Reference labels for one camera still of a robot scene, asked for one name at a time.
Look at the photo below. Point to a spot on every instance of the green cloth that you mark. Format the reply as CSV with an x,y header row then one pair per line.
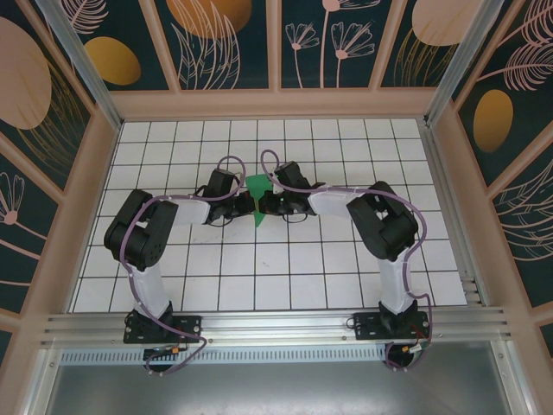
x,y
259,186

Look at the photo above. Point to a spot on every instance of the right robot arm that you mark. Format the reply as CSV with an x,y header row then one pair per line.
x,y
384,220

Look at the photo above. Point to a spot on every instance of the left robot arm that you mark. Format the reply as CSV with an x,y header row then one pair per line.
x,y
138,229

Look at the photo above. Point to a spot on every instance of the grey metal sheet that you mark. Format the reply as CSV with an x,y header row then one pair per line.
x,y
276,389

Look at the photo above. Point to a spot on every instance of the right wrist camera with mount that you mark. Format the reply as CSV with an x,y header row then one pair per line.
x,y
276,177

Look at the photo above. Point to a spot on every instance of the long aluminium mounting rail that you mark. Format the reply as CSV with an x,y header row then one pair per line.
x,y
276,324

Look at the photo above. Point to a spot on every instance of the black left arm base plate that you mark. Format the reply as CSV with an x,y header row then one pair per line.
x,y
190,328

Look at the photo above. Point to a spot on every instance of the aluminium side rail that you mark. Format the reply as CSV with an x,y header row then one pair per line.
x,y
449,173

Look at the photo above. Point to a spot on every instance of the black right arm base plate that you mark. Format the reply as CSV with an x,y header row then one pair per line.
x,y
367,326

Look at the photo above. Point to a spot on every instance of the aluminium frame post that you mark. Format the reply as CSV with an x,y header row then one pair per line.
x,y
458,65
86,69

